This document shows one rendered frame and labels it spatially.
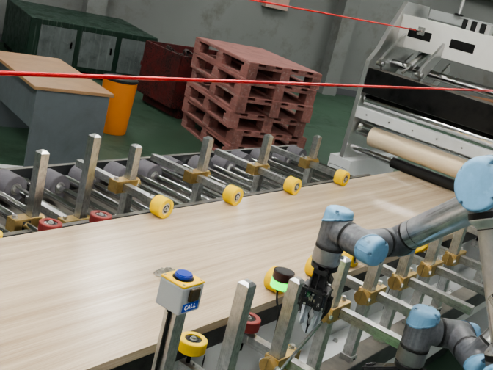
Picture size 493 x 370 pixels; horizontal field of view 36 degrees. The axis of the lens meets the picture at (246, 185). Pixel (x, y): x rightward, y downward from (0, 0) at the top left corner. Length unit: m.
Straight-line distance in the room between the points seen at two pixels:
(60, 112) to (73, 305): 3.94
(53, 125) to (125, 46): 4.36
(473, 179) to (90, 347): 1.01
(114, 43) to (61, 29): 0.71
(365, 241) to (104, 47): 8.50
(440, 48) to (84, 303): 3.26
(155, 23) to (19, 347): 10.62
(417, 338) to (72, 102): 4.44
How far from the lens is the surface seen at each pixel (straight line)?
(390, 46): 4.99
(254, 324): 2.24
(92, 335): 2.01
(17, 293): 2.17
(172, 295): 1.62
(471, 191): 1.61
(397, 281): 2.73
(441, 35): 4.91
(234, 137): 7.43
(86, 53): 10.08
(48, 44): 9.94
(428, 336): 1.96
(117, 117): 7.50
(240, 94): 7.35
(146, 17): 12.25
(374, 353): 2.76
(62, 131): 6.03
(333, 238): 1.90
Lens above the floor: 1.89
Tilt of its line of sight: 16 degrees down
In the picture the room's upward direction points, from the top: 14 degrees clockwise
